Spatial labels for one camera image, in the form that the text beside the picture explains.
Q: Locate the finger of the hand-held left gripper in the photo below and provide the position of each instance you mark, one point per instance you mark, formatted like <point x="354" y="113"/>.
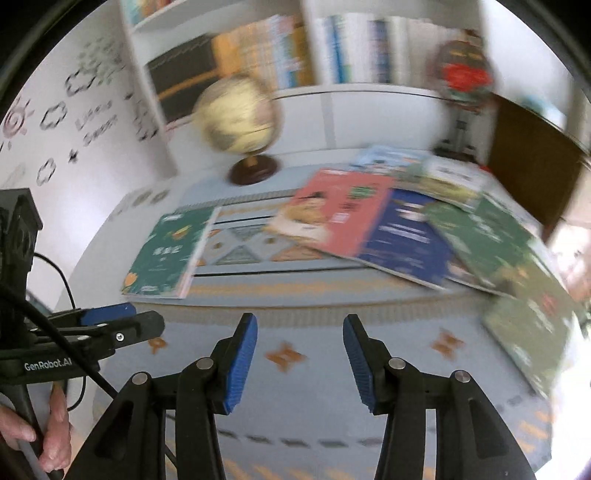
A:
<point x="138" y="325"/>
<point x="106" y="314"/>

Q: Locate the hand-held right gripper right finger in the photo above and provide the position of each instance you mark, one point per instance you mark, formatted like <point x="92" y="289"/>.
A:
<point x="358" y="360"/>

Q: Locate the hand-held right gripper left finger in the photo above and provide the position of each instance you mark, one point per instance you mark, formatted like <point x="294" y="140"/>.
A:
<point x="240" y="364"/>

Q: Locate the teal green tulip book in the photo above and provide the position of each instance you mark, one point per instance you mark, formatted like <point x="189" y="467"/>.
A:
<point x="166" y="254"/>

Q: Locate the navy blue book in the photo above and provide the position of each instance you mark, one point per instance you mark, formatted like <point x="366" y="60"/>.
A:
<point x="406" y="240"/>

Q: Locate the pink book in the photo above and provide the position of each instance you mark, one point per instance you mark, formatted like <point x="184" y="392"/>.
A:
<point x="323" y="212"/>

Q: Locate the green beetle book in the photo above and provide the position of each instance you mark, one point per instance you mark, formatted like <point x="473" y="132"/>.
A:
<point x="489" y="244"/>

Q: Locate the green caterpillar book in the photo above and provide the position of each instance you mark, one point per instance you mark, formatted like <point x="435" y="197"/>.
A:
<point x="531" y="332"/>

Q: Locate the light blue cartoon men book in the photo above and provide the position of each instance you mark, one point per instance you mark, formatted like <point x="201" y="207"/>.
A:
<point x="388" y="159"/>

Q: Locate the white book with yellow field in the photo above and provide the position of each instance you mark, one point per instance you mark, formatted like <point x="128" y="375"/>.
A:
<point x="448" y="177"/>

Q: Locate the row of black books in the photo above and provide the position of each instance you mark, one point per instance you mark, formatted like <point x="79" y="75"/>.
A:
<point x="184" y="78"/>

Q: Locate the row of mixed colourful books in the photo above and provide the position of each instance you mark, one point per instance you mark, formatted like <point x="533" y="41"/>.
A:
<point x="147" y="9"/>

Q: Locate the row of orange yellow books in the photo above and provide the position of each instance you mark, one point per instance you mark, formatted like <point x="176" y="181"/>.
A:
<point x="258" y="55"/>

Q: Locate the row of white blue books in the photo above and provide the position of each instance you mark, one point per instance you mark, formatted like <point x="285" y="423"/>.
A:
<point x="369" y="50"/>

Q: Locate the person's left hand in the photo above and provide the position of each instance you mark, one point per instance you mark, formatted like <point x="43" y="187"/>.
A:
<point x="57" y="429"/>

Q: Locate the patterned woven mat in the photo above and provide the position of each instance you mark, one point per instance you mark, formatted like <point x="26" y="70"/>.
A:
<point x="300" y="415"/>

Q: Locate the beige globe on wooden base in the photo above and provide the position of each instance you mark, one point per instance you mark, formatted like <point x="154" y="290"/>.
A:
<point x="231" y="110"/>

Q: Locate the brown wooden cabinet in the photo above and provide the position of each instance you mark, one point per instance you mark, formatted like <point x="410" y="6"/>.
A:
<point x="531" y="157"/>

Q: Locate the round embroidered fan on stand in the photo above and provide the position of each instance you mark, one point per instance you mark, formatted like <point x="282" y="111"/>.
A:
<point x="461" y="74"/>

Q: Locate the pale blue tissue box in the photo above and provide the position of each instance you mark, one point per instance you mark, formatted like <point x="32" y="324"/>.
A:
<point x="549" y="113"/>

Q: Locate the cloud wall decal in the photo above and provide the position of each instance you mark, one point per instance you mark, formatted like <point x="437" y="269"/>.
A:
<point x="46" y="171"/>
<point x="81" y="81"/>
<point x="53" y="116"/>

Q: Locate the lettering wall decal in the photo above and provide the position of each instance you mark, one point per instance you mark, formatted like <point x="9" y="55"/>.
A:
<point x="94" y="122"/>

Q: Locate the tree branch wall decal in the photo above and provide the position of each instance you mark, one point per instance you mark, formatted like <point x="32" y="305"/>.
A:
<point x="101" y="57"/>

